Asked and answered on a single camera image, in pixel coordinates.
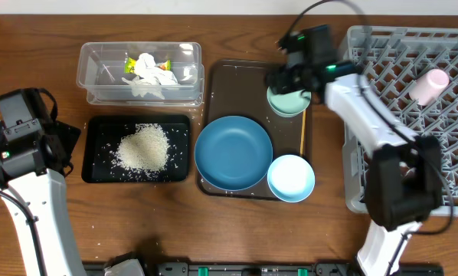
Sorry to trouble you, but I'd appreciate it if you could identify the yellow green snack wrapper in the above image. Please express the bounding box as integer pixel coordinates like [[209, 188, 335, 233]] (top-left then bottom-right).
[[123, 57, 172, 74]]

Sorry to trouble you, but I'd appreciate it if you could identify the white tissue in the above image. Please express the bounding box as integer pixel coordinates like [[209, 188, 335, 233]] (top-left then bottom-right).
[[122, 53, 178, 100]]

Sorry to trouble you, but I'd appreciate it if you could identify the pink cup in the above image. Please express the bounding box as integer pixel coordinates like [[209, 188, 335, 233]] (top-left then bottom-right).
[[409, 69, 450, 106]]

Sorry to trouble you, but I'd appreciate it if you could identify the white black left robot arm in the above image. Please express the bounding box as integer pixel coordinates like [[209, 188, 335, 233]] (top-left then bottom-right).
[[1, 169, 87, 276]]

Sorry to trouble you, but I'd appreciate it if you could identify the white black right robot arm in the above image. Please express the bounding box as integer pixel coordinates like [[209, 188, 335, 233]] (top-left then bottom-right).
[[265, 61, 442, 275]]

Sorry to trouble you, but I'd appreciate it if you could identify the black food waste tray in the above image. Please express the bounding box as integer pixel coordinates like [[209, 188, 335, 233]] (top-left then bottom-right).
[[81, 114, 190, 183]]

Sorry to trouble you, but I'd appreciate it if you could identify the grey dishwasher rack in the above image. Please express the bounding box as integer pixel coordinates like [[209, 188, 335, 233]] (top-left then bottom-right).
[[339, 25, 458, 216]]

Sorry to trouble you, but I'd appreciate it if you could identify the clear plastic waste bin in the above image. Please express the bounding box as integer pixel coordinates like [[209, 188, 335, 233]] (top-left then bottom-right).
[[77, 41, 204, 106]]

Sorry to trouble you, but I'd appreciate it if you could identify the green bowl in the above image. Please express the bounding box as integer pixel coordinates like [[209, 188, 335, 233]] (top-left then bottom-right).
[[267, 87, 311, 118]]

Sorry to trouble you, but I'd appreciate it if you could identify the wooden chopstick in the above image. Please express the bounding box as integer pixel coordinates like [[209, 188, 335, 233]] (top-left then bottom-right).
[[299, 109, 306, 157]]

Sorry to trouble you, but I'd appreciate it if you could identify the brown serving tray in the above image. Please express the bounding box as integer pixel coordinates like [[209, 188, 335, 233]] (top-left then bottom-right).
[[198, 60, 311, 201]]

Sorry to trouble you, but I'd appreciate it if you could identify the white rice pile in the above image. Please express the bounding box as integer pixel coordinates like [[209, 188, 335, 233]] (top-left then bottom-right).
[[113, 123, 170, 176]]

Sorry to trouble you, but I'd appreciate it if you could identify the light blue bowl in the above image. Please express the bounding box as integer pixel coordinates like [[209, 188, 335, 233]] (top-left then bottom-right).
[[267, 155, 316, 203]]

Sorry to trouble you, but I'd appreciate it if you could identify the dark blue plate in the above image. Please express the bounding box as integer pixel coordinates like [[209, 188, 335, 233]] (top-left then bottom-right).
[[194, 116, 273, 192]]

